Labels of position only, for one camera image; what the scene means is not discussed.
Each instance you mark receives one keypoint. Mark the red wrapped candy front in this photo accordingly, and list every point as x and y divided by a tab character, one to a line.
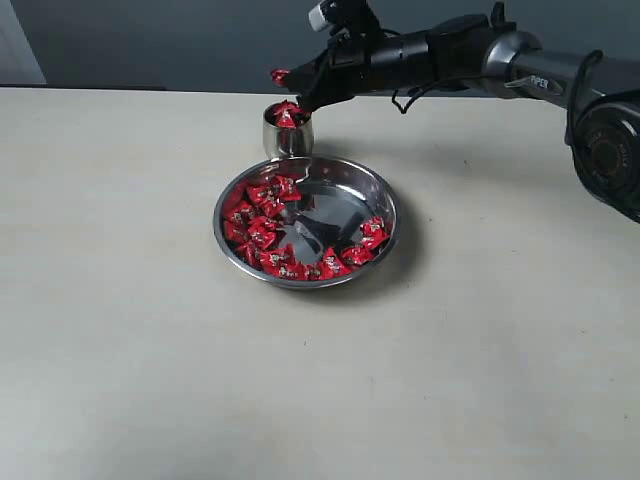
290	272

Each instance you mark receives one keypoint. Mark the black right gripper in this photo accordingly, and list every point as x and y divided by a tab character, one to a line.
450	55

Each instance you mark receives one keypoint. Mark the red wrapped candy top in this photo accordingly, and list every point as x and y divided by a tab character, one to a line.
286	189

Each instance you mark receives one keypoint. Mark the stainless steel cup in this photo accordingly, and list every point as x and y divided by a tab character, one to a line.
280	142

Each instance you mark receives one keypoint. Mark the red candy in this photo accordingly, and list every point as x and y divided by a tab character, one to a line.
286	189
289	115
278	76
234	232
250	254
290	272

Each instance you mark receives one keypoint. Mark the round stainless steel plate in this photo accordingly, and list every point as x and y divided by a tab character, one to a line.
346	223

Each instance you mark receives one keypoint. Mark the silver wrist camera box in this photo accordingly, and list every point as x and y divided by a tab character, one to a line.
353	16

